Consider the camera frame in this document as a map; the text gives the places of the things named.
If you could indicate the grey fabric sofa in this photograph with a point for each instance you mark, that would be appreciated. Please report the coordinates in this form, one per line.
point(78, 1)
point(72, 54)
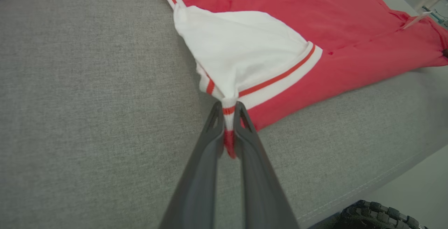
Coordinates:
point(70, 117)

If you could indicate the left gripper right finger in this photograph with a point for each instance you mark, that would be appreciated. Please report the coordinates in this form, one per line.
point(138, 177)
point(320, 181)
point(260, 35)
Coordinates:
point(260, 194)

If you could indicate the red garment with white stripes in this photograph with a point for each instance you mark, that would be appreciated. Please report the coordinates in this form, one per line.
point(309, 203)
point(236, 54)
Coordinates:
point(350, 12)

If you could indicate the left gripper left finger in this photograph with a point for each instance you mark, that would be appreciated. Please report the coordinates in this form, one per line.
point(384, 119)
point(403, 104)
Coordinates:
point(197, 187)

